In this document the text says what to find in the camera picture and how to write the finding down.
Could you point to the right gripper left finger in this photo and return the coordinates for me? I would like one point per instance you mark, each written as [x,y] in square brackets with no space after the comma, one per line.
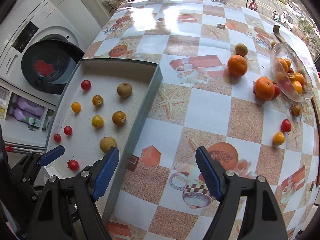
[102,172]

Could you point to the yellow tomato cluster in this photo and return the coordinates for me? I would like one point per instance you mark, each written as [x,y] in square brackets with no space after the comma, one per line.
[97,121]

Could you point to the orange yellow tomato in tray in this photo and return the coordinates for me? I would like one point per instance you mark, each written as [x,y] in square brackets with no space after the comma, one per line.
[97,100]

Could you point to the glass fruit bowl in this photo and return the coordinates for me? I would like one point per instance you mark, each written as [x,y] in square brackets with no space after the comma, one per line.
[284,73]

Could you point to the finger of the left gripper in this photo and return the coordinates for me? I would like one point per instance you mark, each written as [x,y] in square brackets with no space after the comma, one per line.
[51,155]

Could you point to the large orange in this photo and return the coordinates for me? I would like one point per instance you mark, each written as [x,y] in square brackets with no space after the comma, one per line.
[237,65]
[264,89]

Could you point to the dark orange tomato in tray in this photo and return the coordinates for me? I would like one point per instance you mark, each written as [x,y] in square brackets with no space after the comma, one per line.
[119,118]

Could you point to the brown longan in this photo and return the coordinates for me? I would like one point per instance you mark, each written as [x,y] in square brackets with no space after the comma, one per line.
[106,143]

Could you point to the dark yellow striped tomato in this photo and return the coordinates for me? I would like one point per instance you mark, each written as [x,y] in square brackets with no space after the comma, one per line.
[296,110]

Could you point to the red tomato beside orange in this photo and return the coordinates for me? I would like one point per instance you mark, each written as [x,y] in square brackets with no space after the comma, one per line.
[276,90]

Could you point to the green brown round fruit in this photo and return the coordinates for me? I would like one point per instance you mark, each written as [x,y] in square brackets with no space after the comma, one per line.
[241,49]

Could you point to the yellow cherry tomato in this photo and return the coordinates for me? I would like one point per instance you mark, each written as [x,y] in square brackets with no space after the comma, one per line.
[76,107]

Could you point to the brown longan fruit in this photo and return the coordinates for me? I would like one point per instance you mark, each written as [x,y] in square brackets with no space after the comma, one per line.
[124,90]

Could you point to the red tomato tray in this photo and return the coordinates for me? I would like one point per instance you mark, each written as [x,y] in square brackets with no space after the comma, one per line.
[57,137]
[73,165]

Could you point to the yellow tomato on table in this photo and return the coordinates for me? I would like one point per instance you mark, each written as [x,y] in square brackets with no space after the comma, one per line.
[278,138]

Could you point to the large orange right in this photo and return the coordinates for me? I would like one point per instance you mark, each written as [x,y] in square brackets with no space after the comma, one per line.
[264,89]

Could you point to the red tomato tray left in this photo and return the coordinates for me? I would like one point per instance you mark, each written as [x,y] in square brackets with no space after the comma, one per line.
[57,137]

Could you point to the red tomato with stem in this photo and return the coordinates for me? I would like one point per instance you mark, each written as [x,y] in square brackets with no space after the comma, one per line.
[286,126]

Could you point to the white washing machine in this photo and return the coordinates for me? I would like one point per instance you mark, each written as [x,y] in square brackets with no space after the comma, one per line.
[39,50]

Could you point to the shallow white tray box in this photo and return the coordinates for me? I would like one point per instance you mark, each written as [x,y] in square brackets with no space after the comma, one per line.
[83,145]

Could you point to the red tomato tray bottom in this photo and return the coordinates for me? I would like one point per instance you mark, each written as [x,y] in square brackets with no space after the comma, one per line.
[73,165]

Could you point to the small dark square object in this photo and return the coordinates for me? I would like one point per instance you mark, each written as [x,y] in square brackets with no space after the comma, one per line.
[220,26]

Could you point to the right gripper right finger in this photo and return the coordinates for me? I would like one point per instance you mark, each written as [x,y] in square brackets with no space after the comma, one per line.
[213,173]

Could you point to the red cherry tomato cluster left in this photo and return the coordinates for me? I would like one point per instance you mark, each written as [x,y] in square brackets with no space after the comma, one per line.
[68,130]

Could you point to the patterned checkered tablecloth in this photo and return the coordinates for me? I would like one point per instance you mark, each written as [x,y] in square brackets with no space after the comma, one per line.
[199,103]

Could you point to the purple detergent bottle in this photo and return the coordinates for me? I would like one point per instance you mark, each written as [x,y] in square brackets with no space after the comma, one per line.
[26,111]

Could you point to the large orange left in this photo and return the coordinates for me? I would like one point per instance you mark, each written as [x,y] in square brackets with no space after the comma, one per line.
[237,65]

